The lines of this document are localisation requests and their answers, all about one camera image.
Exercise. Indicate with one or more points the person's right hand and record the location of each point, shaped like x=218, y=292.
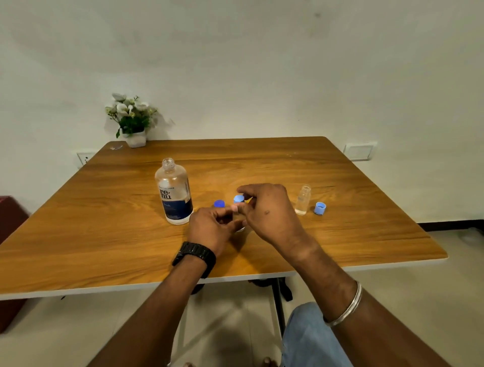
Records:
x=272, y=219

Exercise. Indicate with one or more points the person's left hand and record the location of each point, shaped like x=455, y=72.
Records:
x=208, y=230

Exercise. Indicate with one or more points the dark blue bottle cap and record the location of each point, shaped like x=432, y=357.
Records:
x=219, y=203

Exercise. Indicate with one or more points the clear small bottle red label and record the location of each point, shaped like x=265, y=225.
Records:
x=241, y=228

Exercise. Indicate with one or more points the clear plain small bottle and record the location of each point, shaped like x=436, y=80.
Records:
x=303, y=202

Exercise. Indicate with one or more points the clear large bottle blue label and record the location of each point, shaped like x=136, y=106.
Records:
x=174, y=196

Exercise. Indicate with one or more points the person's left forearm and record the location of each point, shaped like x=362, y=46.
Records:
x=151, y=321

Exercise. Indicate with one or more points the person's right forearm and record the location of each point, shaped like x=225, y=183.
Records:
x=370, y=332

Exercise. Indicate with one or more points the person's right leg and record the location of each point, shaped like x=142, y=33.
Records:
x=310, y=340

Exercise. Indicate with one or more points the person's right foot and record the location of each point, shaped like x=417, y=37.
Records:
x=269, y=363

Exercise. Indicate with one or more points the black wristwatch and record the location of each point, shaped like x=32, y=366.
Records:
x=196, y=251

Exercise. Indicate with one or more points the silver bangle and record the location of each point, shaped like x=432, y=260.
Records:
x=349, y=308

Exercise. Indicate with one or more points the small crumpled wrapper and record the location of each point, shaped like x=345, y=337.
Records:
x=116, y=148

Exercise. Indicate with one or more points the white flowers in white pot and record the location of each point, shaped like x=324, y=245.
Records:
x=131, y=121

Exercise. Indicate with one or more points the white power socket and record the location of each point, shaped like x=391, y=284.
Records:
x=85, y=158

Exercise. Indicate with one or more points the maroon cabinet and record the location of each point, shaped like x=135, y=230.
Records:
x=9, y=223

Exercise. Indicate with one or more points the translucent plastic object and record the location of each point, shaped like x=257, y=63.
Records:
x=470, y=236

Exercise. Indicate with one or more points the black metal table frame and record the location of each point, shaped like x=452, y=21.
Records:
x=279, y=306

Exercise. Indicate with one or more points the white wall switch plate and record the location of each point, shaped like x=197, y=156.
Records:
x=359, y=152

